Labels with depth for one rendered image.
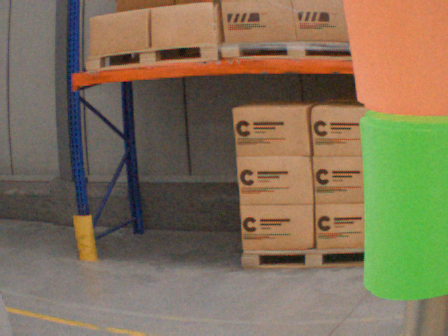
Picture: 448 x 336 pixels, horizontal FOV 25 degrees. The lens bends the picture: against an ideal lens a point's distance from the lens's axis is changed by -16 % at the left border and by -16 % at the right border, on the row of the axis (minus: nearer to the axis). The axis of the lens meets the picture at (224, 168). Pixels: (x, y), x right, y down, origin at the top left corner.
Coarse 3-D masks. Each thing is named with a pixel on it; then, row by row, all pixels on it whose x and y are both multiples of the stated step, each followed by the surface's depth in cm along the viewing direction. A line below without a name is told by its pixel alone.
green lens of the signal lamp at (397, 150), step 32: (384, 128) 30; (416, 128) 29; (384, 160) 30; (416, 160) 29; (384, 192) 30; (416, 192) 29; (384, 224) 30; (416, 224) 29; (384, 256) 30; (416, 256) 29; (384, 288) 30; (416, 288) 30
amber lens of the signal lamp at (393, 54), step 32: (352, 0) 30; (384, 0) 28; (416, 0) 28; (352, 32) 30; (384, 32) 29; (416, 32) 28; (384, 64) 29; (416, 64) 28; (384, 96) 29; (416, 96) 29
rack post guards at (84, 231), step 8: (80, 216) 921; (88, 216) 920; (80, 224) 922; (88, 224) 921; (80, 232) 924; (88, 232) 922; (80, 240) 926; (88, 240) 923; (80, 248) 928; (88, 248) 924; (80, 256) 930; (88, 256) 926; (96, 256) 930
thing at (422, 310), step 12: (408, 300) 32; (420, 300) 31; (432, 300) 31; (444, 300) 31; (408, 312) 32; (420, 312) 31; (432, 312) 31; (444, 312) 31; (408, 324) 32; (420, 324) 31; (432, 324) 31; (444, 324) 31
